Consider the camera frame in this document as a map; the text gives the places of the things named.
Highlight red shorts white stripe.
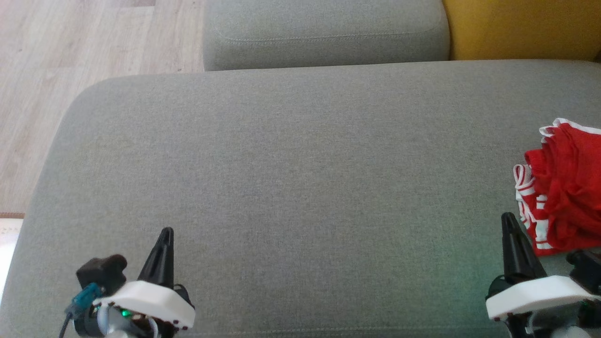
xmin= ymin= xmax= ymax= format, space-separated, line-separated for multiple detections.
xmin=524 ymin=126 xmax=601 ymax=252

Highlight grey sofa seat cushion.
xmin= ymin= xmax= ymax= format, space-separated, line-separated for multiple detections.
xmin=0 ymin=60 xmax=601 ymax=338

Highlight yellow cushion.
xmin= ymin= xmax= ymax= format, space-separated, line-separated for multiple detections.
xmin=442 ymin=0 xmax=601 ymax=61

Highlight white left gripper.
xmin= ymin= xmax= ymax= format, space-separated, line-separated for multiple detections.
xmin=94 ymin=227 xmax=195 ymax=338

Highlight grey sofa back cushion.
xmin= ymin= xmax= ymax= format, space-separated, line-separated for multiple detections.
xmin=203 ymin=0 xmax=451 ymax=72

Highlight black cable teal plug left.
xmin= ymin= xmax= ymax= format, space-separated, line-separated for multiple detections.
xmin=59 ymin=283 xmax=104 ymax=338

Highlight red shirt white sleeves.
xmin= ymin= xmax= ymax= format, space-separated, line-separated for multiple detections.
xmin=513 ymin=118 xmax=601 ymax=257

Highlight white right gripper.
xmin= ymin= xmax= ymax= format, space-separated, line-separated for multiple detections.
xmin=486 ymin=212 xmax=594 ymax=338

